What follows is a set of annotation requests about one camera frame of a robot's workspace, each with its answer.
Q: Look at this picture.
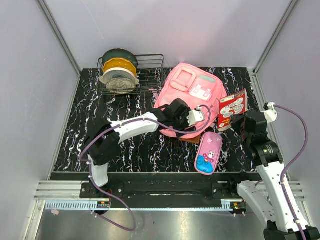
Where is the red paperback book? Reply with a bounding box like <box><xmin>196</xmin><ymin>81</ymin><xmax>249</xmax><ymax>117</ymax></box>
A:
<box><xmin>217</xmin><ymin>89</ymin><xmax>248</xmax><ymax>132</ymax></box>

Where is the pink student backpack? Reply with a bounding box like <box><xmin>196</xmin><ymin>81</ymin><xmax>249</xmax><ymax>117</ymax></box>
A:
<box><xmin>154</xmin><ymin>63</ymin><xmax>227</xmax><ymax>125</ymax></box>

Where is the pink cartoon pencil case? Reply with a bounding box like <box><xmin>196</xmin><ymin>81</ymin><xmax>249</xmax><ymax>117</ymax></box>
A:
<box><xmin>194</xmin><ymin>132</ymin><xmax>223</xmax><ymax>176</ymax></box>

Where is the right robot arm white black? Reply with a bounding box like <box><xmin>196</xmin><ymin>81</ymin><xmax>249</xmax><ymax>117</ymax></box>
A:
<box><xmin>227</xmin><ymin>108</ymin><xmax>320</xmax><ymax>240</ymax></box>

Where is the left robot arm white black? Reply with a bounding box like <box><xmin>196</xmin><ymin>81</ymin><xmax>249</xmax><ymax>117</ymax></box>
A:
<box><xmin>84</xmin><ymin>98</ymin><xmax>196</xmax><ymax>198</ymax></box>

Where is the brown leather wallet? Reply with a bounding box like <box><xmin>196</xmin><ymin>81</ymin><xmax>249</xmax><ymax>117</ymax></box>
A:
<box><xmin>179</xmin><ymin>134</ymin><xmax>202</xmax><ymax>144</ymax></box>

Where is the grey patterned plate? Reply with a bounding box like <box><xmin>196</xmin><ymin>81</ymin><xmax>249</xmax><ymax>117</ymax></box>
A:
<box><xmin>105</xmin><ymin>77</ymin><xmax>136</xmax><ymax>95</ymax></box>

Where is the white rimmed plate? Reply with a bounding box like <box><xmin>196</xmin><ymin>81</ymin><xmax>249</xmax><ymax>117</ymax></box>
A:
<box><xmin>99</xmin><ymin>67</ymin><xmax>139</xmax><ymax>85</ymax></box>

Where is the yellow dotted plate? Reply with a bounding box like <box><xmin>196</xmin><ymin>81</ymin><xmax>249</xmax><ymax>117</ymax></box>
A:
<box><xmin>102</xmin><ymin>57</ymin><xmax>137</xmax><ymax>76</ymax></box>

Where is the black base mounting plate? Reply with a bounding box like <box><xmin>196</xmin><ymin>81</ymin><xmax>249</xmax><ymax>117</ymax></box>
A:
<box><xmin>79</xmin><ymin>171</ymin><xmax>258</xmax><ymax>200</ymax></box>

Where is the dark green plate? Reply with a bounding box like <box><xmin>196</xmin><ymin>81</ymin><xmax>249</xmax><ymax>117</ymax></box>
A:
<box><xmin>102</xmin><ymin>48</ymin><xmax>138</xmax><ymax>69</ymax></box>

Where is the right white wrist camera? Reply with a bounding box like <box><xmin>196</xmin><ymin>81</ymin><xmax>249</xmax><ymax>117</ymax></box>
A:
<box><xmin>262</xmin><ymin>102</ymin><xmax>278</xmax><ymax>124</ymax></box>

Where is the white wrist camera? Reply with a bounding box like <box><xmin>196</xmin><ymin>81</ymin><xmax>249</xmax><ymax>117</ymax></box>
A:
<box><xmin>186</xmin><ymin>106</ymin><xmax>206</xmax><ymax>126</ymax></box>
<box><xmin>262</xmin><ymin>102</ymin><xmax>278</xmax><ymax>124</ymax></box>

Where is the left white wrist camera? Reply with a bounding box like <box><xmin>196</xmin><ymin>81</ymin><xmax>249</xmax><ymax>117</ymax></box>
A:
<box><xmin>186</xmin><ymin>106</ymin><xmax>206</xmax><ymax>126</ymax></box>

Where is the metal wire dish rack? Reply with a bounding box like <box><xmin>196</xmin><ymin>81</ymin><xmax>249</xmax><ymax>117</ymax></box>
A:
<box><xmin>93</xmin><ymin>54</ymin><xmax>166</xmax><ymax>96</ymax></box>

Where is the aluminium frame rail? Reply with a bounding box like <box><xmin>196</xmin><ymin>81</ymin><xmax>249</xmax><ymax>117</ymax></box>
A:
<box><xmin>33</xmin><ymin>180</ymin><xmax>305</xmax><ymax>202</ymax></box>

